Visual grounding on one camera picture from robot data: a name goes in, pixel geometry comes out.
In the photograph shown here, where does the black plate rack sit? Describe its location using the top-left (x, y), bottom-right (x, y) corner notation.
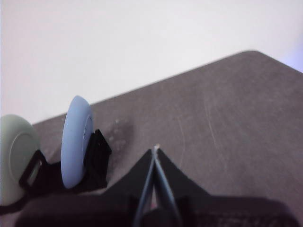
top-left (0, 129), bottom-right (113, 215)

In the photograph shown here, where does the pale green plate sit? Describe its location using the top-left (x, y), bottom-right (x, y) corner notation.
top-left (0, 114), bottom-right (41, 206)

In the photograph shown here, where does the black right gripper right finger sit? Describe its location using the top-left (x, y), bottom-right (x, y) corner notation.
top-left (155, 147), bottom-right (302, 227)

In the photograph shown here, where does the blue plate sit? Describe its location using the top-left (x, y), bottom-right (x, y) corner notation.
top-left (61, 95), bottom-right (93, 189)

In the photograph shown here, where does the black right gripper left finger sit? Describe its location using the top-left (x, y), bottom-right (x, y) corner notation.
top-left (14, 148), bottom-right (156, 227)

